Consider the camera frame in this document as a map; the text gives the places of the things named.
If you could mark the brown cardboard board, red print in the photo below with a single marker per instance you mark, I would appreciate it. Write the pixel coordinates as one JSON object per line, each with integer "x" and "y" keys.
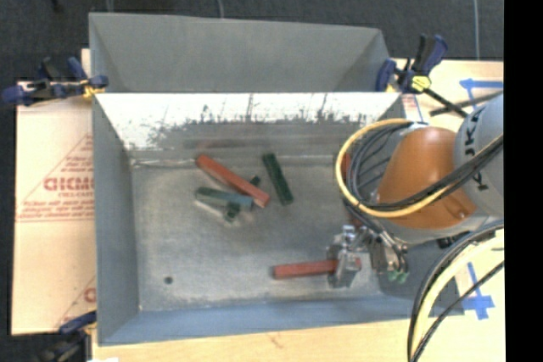
{"x": 51, "y": 224}

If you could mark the dark green flat block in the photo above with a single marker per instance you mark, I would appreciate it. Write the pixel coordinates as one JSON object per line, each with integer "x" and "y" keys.
{"x": 220, "y": 196}
{"x": 232, "y": 212}
{"x": 278, "y": 180}

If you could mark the red-brown block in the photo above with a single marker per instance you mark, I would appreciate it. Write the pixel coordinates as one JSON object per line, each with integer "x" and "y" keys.
{"x": 231, "y": 180}
{"x": 301, "y": 269}

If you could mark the grey metal bin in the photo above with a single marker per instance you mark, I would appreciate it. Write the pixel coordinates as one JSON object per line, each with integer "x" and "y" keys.
{"x": 212, "y": 250}

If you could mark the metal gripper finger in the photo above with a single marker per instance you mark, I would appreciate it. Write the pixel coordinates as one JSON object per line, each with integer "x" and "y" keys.
{"x": 343, "y": 276}
{"x": 345, "y": 246}

